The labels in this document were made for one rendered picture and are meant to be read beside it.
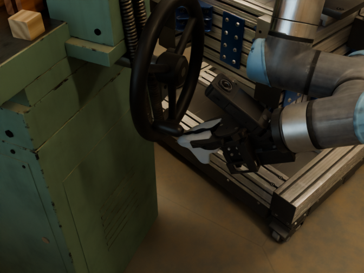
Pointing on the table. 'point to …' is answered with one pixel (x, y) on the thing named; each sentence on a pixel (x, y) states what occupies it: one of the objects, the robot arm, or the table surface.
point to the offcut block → (26, 25)
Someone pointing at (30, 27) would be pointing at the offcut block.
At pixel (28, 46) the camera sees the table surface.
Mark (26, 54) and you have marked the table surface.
